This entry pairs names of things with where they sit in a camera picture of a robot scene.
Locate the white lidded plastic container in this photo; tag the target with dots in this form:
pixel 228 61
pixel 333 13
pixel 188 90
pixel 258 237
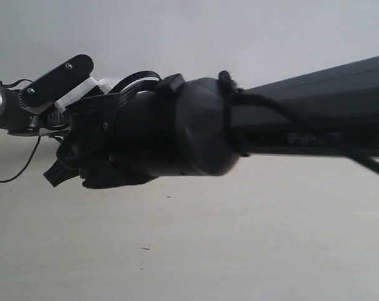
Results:
pixel 112 86

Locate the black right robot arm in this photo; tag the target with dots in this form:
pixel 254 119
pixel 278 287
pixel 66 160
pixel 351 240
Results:
pixel 334 112

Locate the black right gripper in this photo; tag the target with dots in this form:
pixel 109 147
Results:
pixel 121 140

